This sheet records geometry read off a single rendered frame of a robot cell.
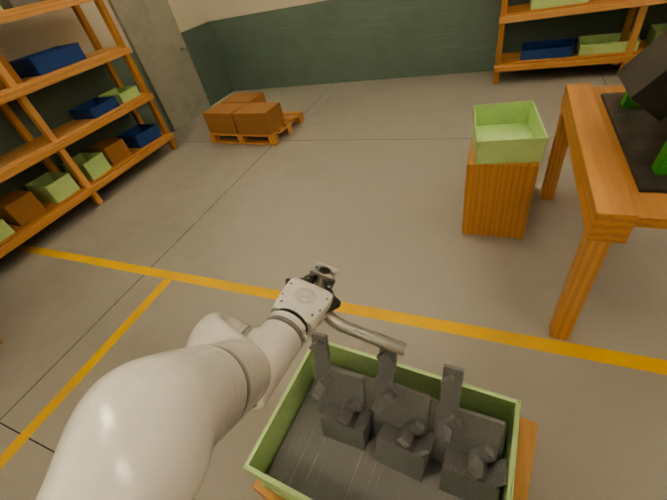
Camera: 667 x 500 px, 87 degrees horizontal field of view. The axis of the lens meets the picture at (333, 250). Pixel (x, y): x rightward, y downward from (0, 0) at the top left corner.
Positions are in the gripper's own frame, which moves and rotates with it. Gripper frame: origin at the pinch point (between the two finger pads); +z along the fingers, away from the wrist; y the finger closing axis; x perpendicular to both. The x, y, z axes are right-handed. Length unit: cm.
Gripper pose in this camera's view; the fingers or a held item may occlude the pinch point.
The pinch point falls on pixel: (322, 279)
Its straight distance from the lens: 79.2
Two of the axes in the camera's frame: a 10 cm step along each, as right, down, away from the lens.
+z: 3.8, -5.0, 7.8
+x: -1.8, 7.8, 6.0
